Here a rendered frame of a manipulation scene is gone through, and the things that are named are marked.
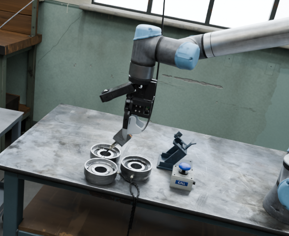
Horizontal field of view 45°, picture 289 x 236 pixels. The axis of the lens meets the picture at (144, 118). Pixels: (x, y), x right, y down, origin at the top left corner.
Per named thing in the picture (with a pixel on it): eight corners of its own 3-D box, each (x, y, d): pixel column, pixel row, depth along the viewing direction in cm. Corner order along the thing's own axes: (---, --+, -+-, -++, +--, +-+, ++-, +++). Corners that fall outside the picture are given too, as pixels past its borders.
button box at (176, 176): (169, 187, 114) (172, 174, 112) (171, 176, 121) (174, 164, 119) (194, 192, 113) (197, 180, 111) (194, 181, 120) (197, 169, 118)
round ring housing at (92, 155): (85, 154, 124) (86, 144, 123) (112, 152, 129) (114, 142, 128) (94, 170, 116) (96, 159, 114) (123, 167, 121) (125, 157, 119)
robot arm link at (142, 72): (128, 63, 102) (133, 58, 109) (126, 78, 103) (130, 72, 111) (153, 68, 101) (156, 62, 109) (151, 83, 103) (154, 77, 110)
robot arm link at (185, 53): (206, 41, 103) (171, 33, 106) (194, 45, 93) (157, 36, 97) (200, 68, 105) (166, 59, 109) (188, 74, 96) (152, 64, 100)
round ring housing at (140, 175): (123, 162, 124) (125, 152, 122) (152, 170, 122) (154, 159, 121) (115, 177, 114) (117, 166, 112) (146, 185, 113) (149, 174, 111)
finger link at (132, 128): (138, 146, 110) (143, 119, 108) (119, 142, 111) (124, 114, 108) (139, 143, 113) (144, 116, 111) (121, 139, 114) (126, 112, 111)
